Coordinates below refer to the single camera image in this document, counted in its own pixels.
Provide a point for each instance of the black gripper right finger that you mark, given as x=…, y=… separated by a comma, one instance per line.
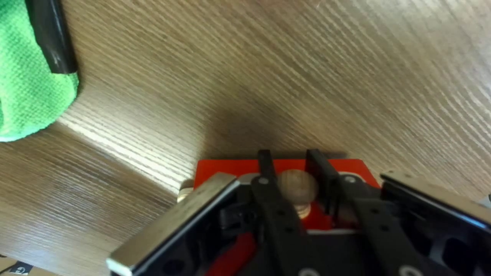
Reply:
x=408, y=231

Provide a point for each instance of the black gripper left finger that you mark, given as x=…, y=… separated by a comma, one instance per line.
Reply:
x=276, y=225

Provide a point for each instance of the red drawer with wooden knob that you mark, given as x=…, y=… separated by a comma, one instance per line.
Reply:
x=230, y=167

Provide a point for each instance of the green cloth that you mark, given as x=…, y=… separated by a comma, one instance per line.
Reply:
x=24, y=82

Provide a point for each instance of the black flat bar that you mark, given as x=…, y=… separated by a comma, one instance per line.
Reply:
x=50, y=36

